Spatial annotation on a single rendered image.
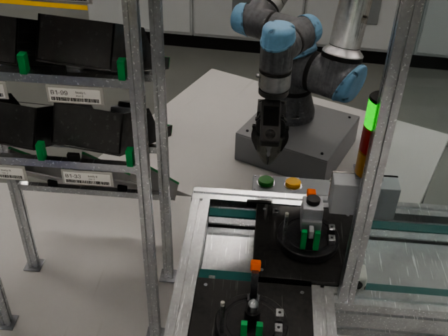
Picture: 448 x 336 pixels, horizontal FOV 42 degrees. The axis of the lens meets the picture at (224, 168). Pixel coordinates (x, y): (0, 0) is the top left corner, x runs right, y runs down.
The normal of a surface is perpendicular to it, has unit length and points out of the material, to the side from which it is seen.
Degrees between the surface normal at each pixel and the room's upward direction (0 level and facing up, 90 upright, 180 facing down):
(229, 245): 0
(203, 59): 0
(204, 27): 90
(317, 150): 2
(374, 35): 90
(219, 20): 90
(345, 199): 90
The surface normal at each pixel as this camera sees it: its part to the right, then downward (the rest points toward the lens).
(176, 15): -0.15, 0.58
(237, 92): 0.02, -0.80
